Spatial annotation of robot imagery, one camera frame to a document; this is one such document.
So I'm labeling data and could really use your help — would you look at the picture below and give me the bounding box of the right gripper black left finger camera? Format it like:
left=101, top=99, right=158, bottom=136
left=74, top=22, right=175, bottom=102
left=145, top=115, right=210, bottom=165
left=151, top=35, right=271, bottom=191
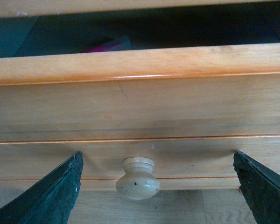
left=0, top=151, right=84, bottom=224

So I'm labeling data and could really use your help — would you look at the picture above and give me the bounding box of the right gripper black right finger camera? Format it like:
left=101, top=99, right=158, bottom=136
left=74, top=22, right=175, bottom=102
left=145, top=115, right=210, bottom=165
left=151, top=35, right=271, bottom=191
left=233, top=151, right=280, bottom=224

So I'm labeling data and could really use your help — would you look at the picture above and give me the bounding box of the round wooden drawer knob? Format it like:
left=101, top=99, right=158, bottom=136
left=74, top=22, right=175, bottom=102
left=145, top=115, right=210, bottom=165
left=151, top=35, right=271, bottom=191
left=116, top=157, right=161, bottom=200

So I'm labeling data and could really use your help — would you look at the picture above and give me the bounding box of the wooden drawer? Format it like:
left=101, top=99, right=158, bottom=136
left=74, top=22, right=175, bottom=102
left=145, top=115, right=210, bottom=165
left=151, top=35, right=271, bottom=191
left=0, top=23, right=280, bottom=192

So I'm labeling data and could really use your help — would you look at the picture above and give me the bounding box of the pink marker with clear cap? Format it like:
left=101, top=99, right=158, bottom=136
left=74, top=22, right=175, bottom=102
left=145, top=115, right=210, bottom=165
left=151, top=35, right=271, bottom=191
left=82, top=36, right=131, bottom=53

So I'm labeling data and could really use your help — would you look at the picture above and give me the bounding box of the wooden nightstand cabinet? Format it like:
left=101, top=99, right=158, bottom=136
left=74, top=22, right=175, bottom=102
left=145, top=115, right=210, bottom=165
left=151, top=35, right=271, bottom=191
left=0, top=0, right=280, bottom=224

